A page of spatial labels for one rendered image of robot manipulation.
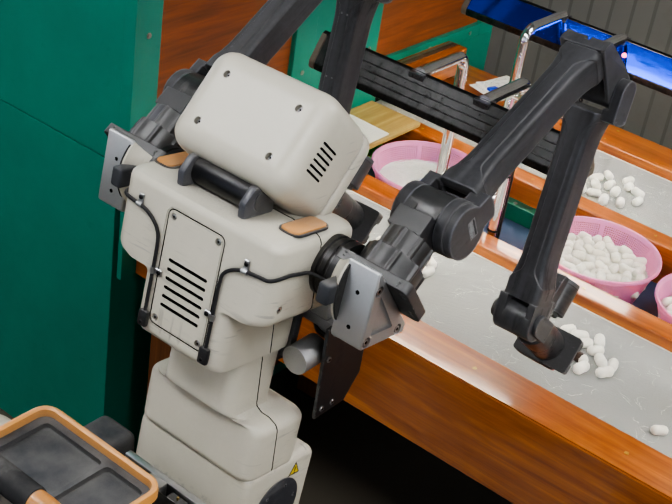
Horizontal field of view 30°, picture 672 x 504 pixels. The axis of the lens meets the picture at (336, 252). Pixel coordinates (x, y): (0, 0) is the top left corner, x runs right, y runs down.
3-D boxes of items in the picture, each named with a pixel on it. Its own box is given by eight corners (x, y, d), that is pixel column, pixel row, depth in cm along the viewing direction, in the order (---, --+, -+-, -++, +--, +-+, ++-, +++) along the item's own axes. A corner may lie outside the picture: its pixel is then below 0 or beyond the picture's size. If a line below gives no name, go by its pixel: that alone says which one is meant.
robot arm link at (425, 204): (380, 229, 163) (412, 244, 160) (424, 170, 165) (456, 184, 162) (400, 265, 170) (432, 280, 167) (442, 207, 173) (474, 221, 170)
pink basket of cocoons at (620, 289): (644, 335, 254) (657, 296, 249) (516, 299, 259) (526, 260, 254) (655, 273, 276) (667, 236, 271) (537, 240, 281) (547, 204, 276)
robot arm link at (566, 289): (487, 311, 198) (532, 334, 193) (522, 249, 199) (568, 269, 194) (512, 333, 208) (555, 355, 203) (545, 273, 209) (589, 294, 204)
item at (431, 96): (572, 188, 224) (582, 152, 220) (306, 67, 254) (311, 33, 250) (593, 175, 230) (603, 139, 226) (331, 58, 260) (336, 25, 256)
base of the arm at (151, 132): (101, 129, 181) (160, 160, 175) (136, 87, 183) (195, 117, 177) (125, 161, 188) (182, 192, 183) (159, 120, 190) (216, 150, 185)
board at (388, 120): (335, 165, 279) (335, 160, 278) (284, 140, 286) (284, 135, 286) (419, 126, 303) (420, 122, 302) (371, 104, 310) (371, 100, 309)
